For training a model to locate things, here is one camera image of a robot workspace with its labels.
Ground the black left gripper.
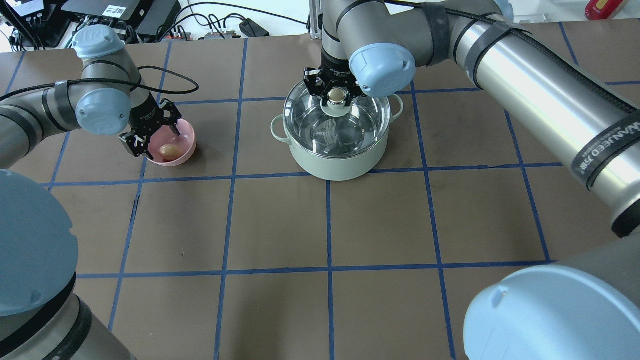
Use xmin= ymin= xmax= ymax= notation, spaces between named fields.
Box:
xmin=119 ymin=93 xmax=182 ymax=160

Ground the pale green cooking pot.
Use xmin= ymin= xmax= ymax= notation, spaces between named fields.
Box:
xmin=270 ymin=81 xmax=404 ymax=182

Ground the red bottle with yellow cap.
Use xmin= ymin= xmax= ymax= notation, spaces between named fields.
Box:
xmin=583 ymin=0 xmax=629 ymax=21

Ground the black power adapter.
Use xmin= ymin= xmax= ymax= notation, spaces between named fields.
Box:
xmin=238 ymin=18 xmax=271 ymax=38

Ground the glass pot lid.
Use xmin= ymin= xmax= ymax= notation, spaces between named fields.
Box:
xmin=283 ymin=82 xmax=393 ymax=158

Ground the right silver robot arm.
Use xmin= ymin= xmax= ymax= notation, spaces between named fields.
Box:
xmin=304 ymin=0 xmax=640 ymax=360

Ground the pink bowl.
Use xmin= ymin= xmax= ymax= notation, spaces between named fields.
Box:
xmin=148 ymin=118 xmax=197 ymax=167

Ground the brown egg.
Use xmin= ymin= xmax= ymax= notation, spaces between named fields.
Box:
xmin=158 ymin=144 xmax=182 ymax=162

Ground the black red computer box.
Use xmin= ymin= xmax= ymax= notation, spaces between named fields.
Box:
xmin=62 ymin=0 xmax=181 ymax=43

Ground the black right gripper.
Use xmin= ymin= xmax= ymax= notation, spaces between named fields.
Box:
xmin=302 ymin=48 xmax=367 ymax=107

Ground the aluminium frame post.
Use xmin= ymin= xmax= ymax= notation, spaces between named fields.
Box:
xmin=307 ymin=0 xmax=323 ymax=40

